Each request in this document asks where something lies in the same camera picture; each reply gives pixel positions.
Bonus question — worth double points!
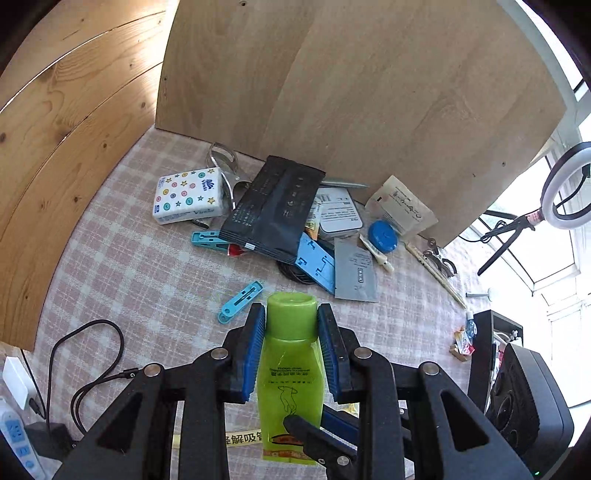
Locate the green plastic bottle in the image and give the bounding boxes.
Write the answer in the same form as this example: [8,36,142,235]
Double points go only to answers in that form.
[255,292,329,467]

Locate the blue round lid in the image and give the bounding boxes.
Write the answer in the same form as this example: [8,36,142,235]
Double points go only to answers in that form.
[369,220,400,254]

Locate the white charger plug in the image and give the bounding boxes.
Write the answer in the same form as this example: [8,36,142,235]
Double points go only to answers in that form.
[2,357,31,409]

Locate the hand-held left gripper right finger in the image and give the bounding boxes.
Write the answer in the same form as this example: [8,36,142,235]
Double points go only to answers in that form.
[316,304,532,480]

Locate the light wooden backboard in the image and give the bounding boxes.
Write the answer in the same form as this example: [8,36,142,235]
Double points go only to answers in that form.
[154,0,568,248]

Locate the pine wood side board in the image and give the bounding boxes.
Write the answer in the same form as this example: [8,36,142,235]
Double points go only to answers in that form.
[0,0,181,352]

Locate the blue plastic phone stand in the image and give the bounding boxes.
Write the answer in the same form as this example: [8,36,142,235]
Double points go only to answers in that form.
[295,233,336,295]

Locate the white printed plastic bag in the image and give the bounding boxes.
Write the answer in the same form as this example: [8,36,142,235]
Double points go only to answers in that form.
[366,175,438,241]

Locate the sleeved wooden chopsticks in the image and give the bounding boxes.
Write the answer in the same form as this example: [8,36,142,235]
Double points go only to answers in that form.
[405,242,468,309]

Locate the plaid cloth covered desktop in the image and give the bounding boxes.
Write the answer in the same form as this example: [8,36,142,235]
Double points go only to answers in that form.
[34,127,490,480]

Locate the yellow straw packet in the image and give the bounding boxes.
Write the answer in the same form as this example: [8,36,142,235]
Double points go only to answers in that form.
[173,429,264,462]

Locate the black coiled cable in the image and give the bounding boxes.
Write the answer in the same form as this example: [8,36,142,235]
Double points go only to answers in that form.
[277,261,324,289]

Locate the white ring light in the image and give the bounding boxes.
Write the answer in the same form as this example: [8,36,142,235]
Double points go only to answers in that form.
[540,142,591,228]

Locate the black power adapter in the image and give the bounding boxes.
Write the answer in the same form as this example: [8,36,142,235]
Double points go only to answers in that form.
[25,422,75,462]

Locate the black usb cable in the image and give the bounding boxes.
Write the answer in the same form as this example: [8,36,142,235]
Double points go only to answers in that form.
[48,320,139,435]

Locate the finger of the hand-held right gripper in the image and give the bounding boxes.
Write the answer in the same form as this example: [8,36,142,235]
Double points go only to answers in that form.
[322,405,362,443]
[283,413,359,468]

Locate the white patterned tissue pack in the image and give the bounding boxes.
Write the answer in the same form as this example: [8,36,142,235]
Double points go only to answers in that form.
[152,167,230,225]

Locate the red candy sachet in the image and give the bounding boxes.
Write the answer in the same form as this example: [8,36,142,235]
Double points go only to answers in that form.
[452,327,475,356]

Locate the blue plastic clip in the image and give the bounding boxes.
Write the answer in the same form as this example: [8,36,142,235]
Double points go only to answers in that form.
[218,280,264,325]

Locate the white power strip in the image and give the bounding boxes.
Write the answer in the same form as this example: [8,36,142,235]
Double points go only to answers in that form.
[0,398,47,480]

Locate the teal plastic clip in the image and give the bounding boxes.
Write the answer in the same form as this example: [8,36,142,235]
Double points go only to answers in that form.
[191,231,232,251]

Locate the white printed box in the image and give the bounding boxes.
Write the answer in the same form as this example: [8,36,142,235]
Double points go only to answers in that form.
[318,185,365,241]

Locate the black foil packet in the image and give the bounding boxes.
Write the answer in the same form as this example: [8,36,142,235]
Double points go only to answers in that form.
[245,166,326,265]
[218,156,326,247]

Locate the grey foil sachet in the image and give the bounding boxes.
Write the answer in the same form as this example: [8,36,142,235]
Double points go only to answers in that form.
[333,239,379,304]

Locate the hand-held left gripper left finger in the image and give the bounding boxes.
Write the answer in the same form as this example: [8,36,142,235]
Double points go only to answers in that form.
[53,302,269,480]

